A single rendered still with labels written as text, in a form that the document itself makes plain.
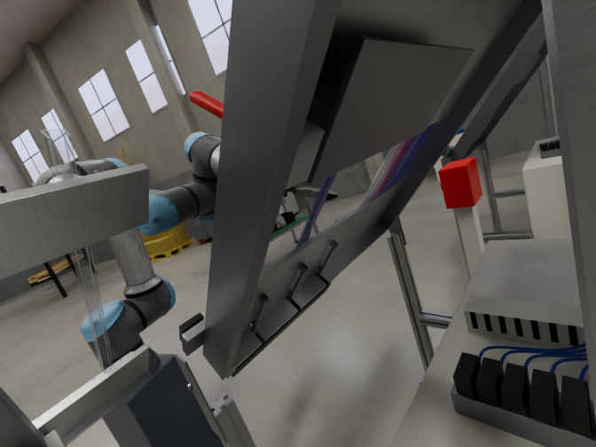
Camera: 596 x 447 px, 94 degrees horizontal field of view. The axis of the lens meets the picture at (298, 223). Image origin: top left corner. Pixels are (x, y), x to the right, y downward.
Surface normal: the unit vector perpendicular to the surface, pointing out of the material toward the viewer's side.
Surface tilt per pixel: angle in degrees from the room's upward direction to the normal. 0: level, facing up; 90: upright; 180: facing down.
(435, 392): 0
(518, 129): 90
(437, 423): 0
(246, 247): 90
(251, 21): 90
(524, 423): 90
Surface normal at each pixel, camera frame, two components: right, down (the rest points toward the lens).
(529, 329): -0.65, 0.38
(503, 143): -0.36, 0.33
